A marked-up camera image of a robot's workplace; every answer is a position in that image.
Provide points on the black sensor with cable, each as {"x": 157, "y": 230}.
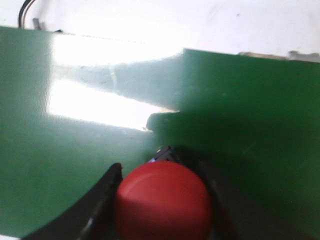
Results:
{"x": 36, "y": 21}

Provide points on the green conveyor belt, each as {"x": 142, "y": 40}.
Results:
{"x": 72, "y": 105}

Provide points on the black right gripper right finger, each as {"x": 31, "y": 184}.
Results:
{"x": 236, "y": 217}

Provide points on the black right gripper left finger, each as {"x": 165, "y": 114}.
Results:
{"x": 91, "y": 217}

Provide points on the red push button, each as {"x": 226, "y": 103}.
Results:
{"x": 162, "y": 199}

